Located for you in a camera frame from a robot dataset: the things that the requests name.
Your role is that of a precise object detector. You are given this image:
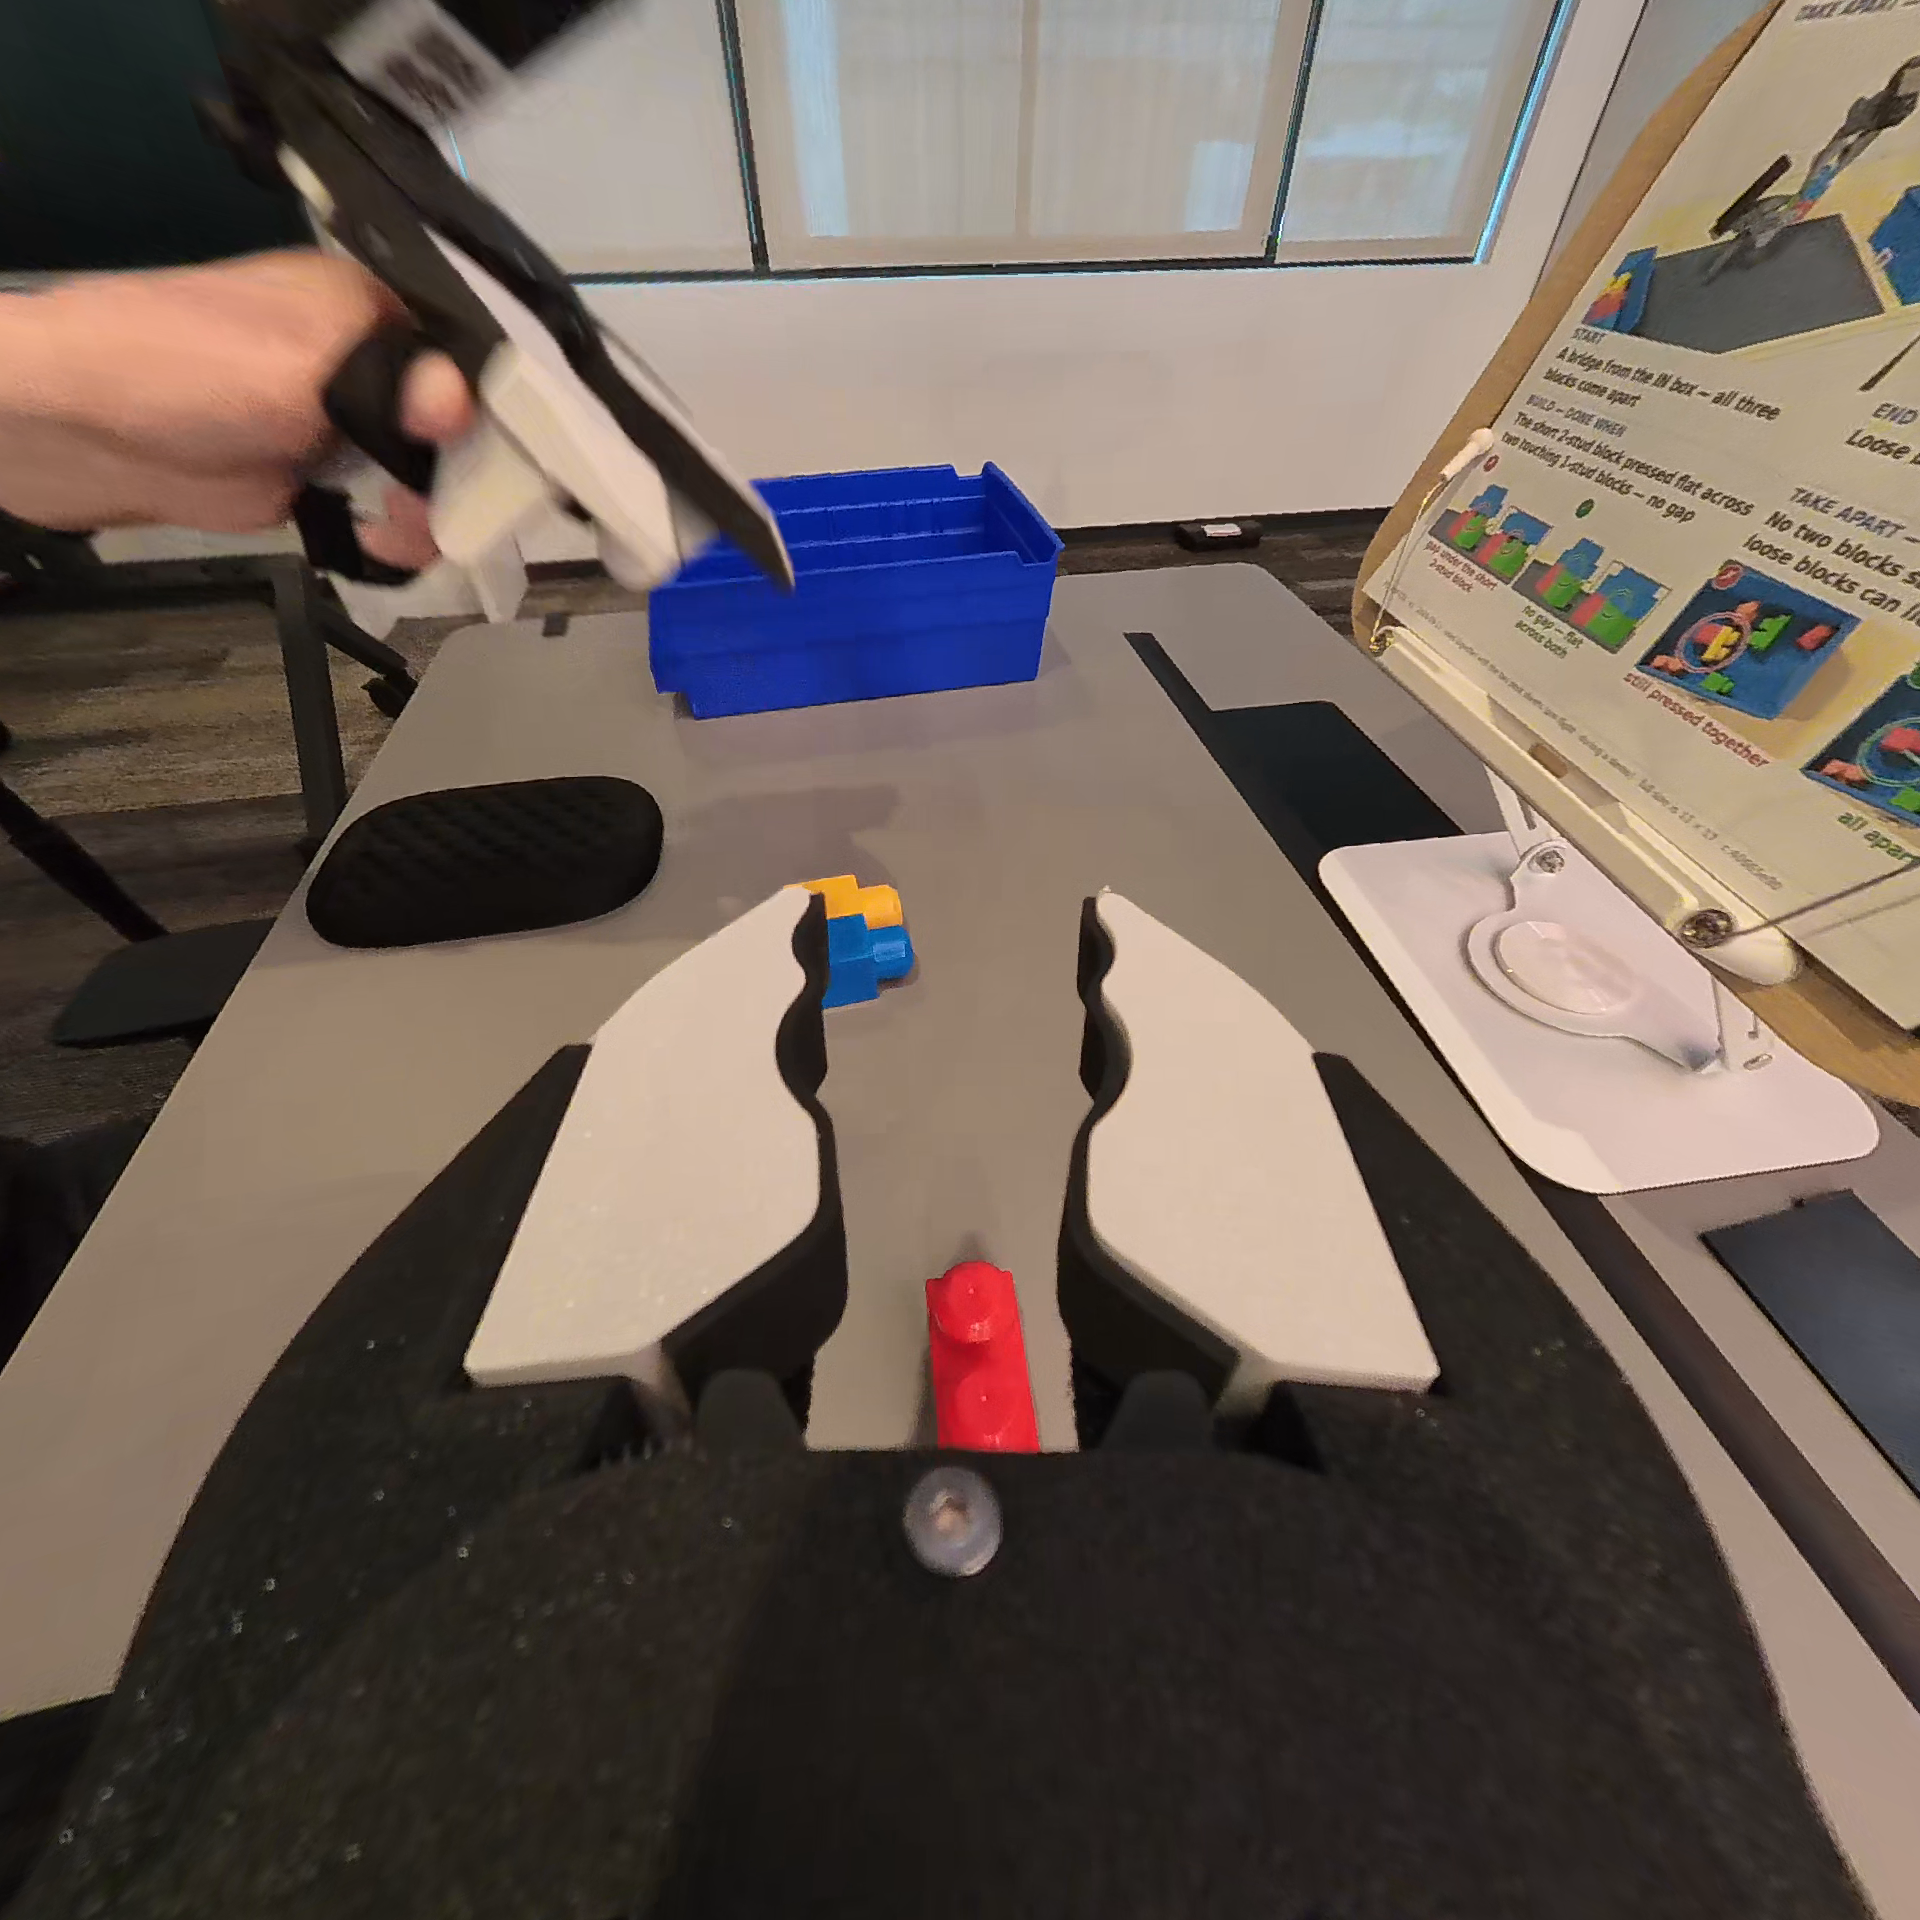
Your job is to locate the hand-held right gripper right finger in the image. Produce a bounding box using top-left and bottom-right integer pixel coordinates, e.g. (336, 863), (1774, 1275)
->
(1057, 888), (1443, 1441)

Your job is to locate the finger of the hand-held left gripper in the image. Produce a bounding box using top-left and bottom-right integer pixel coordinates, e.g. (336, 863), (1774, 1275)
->
(477, 224), (799, 594)

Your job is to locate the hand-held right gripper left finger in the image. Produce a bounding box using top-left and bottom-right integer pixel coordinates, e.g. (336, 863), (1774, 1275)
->
(464, 887), (847, 1442)

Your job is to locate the blue one-stud block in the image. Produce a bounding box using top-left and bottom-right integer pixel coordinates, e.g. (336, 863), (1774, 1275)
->
(822, 912), (919, 1011)

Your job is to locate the blue plastic bin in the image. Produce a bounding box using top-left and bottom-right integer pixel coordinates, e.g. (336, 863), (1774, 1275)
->
(650, 461), (1069, 723)

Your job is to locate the red block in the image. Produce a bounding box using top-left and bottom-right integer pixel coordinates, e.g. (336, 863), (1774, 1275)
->
(924, 1260), (1041, 1454)

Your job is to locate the black desk inlay panel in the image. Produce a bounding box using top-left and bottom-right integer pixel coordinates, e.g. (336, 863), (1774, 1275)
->
(1127, 630), (1467, 888)

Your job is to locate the grey desk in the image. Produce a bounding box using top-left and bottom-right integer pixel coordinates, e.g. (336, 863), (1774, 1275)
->
(0, 562), (1920, 1920)

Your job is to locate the person's left hand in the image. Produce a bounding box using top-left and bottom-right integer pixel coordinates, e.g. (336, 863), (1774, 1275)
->
(0, 246), (483, 572)

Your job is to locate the black textured pad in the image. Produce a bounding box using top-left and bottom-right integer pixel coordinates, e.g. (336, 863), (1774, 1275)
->
(304, 775), (668, 950)

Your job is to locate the large gridded window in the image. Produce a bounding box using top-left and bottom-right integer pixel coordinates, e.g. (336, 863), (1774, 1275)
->
(721, 0), (1577, 280)

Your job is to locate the dark blue flat panel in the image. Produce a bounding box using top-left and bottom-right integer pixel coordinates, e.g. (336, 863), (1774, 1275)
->
(1699, 1191), (1920, 1479)

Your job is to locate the person's black jacket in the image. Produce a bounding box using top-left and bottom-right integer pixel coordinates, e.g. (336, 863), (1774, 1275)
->
(0, 1127), (152, 1358)

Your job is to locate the printed instruction sheet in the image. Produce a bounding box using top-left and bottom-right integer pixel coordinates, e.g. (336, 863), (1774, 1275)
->
(1379, 0), (1920, 1029)

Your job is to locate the rounded wooden board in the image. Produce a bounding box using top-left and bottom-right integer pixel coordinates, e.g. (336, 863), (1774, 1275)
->
(1351, 0), (1920, 1114)

